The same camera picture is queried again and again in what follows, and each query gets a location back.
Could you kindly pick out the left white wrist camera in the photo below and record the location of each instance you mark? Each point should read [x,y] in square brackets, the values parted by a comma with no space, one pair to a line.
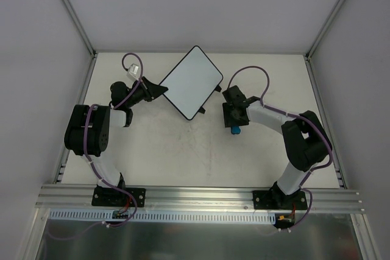
[135,72]

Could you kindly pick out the blue whiteboard eraser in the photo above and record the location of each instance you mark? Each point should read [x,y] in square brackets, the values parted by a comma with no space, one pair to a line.
[235,130]

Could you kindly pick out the right aluminium frame post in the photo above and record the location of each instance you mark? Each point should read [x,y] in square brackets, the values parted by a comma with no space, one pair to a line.
[325,27]

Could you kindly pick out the aluminium frame post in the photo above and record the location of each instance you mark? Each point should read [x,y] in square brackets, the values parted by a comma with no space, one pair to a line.
[325,27]
[79,27]

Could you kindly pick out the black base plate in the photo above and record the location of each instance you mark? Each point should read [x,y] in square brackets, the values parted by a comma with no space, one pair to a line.
[272,200]
[108,197]

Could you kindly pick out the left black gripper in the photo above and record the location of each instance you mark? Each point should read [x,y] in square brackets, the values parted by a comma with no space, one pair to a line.
[147,88]

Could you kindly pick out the aluminium front rail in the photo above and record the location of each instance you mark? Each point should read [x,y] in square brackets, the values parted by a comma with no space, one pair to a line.
[164,198]

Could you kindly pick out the white whiteboard black frame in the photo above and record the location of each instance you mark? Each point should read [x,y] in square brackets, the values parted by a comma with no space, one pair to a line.
[191,83]

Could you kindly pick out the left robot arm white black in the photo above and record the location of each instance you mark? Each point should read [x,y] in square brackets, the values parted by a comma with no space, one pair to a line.
[87,133]

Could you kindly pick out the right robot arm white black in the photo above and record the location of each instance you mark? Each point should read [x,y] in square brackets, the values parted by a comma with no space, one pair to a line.
[306,144]

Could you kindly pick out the white slotted cable duct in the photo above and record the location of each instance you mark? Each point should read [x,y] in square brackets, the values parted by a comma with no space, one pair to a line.
[143,215]

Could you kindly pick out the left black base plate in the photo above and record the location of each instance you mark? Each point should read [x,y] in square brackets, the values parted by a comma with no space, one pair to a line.
[108,197]

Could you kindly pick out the left aluminium frame post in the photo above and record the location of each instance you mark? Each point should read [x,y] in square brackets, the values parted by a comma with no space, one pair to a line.
[79,27]

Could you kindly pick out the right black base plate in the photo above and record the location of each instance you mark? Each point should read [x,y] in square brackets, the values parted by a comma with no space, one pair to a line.
[272,200]

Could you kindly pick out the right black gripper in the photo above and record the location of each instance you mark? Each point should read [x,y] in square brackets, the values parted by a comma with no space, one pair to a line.
[230,114]

